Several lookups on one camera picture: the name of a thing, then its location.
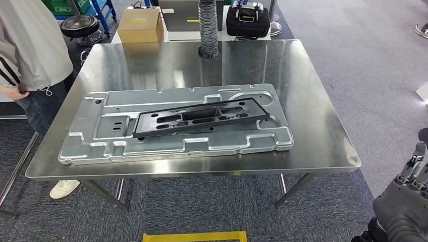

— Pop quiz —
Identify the blue cart frame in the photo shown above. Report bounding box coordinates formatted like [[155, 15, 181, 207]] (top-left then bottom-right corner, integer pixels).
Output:
[[53, 0, 118, 38]]

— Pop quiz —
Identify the yellow floor tape square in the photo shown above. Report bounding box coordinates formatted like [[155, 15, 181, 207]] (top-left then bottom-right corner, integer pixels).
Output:
[[142, 231, 248, 242]]

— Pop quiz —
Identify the green plastic crate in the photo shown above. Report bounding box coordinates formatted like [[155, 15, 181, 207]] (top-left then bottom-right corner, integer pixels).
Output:
[[41, 0, 91, 16]]

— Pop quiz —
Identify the person's hand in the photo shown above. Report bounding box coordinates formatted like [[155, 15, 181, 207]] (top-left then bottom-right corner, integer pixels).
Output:
[[0, 85, 30, 101]]

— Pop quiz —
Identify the person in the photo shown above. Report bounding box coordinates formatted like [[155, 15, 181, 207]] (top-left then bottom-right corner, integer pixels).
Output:
[[0, 0, 81, 200]]

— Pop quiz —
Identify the steel frame side table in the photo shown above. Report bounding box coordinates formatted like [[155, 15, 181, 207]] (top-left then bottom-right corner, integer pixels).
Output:
[[0, 115, 40, 220]]

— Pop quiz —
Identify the stainless steel workbench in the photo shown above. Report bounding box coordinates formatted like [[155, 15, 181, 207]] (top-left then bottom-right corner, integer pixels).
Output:
[[25, 39, 362, 212]]

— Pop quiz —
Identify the black round stool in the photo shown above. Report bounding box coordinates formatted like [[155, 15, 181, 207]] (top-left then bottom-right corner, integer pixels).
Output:
[[60, 15, 102, 47]]

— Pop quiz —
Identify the chrome pole base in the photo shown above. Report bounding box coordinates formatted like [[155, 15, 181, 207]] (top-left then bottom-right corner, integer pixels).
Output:
[[269, 0, 282, 37]]

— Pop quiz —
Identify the black plastic panel part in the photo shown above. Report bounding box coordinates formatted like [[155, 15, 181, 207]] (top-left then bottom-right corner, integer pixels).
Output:
[[132, 97, 270, 139]]

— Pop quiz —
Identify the grey round floor base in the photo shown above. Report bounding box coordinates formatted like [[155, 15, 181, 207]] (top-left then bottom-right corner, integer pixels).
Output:
[[414, 22, 428, 40]]

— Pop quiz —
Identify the brown cardboard box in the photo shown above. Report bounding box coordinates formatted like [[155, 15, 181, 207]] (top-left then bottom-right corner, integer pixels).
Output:
[[117, 7, 165, 44]]

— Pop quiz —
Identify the black carry case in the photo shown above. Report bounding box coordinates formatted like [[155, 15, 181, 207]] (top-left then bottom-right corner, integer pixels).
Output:
[[226, 1, 271, 38]]

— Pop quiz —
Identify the grey ribbed flexible hose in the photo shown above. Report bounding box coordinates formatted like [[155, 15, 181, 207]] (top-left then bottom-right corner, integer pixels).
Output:
[[197, 0, 222, 60]]

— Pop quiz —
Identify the grey equipment box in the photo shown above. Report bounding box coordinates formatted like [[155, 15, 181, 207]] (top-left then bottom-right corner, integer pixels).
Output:
[[157, 0, 225, 32]]

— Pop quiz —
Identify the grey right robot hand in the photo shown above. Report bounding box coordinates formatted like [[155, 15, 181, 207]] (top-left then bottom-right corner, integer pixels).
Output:
[[372, 128, 428, 242]]

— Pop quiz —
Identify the stamped grey metal plate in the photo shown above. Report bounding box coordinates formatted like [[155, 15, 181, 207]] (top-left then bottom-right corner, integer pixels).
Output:
[[58, 83, 295, 166]]

